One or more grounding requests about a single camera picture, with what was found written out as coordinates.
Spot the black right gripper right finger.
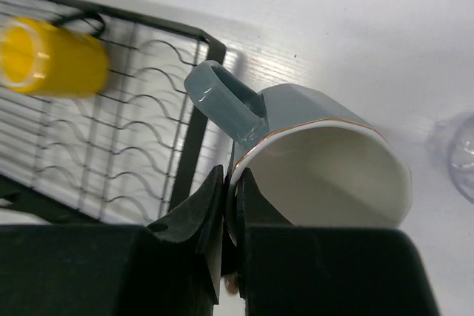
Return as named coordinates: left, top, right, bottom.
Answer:
left=236, top=169, right=439, bottom=315

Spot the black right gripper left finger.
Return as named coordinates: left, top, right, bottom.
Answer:
left=1, top=165, right=224, bottom=315

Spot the grey-blue ceramic mug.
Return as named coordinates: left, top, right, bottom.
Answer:
left=184, top=61, right=413, bottom=228

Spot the yellow mug black handle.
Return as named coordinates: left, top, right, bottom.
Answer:
left=1, top=11, right=110, bottom=98

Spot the black wire dish rack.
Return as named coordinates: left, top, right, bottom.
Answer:
left=1, top=0, right=227, bottom=224

